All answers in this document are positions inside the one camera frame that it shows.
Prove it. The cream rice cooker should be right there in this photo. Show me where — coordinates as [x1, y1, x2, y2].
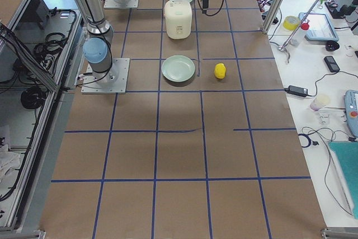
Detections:
[164, 0, 192, 39]

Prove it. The yellow toy lemon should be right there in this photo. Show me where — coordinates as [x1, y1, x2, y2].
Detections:
[214, 63, 227, 79]

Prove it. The green plate near lemon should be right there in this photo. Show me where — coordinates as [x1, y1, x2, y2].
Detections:
[161, 55, 195, 82]

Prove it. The yellow tape roll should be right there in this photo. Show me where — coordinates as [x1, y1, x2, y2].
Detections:
[282, 16, 301, 31]

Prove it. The red cap bottle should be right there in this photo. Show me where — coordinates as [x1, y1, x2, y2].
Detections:
[289, 20, 310, 47]

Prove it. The metal rod tool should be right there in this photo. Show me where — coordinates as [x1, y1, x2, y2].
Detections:
[277, 0, 324, 63]

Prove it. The blue teach pendant tablet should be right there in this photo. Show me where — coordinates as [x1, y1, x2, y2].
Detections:
[305, 13, 339, 42]

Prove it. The black power adapter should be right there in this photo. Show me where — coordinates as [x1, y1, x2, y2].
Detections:
[284, 85, 308, 97]

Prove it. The black phone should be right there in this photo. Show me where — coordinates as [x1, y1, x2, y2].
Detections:
[323, 56, 340, 73]

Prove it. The teal cutting mat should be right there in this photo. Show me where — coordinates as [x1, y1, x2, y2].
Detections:
[329, 142, 357, 219]

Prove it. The aluminium frame post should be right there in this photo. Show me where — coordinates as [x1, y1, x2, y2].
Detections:
[261, 0, 298, 35]

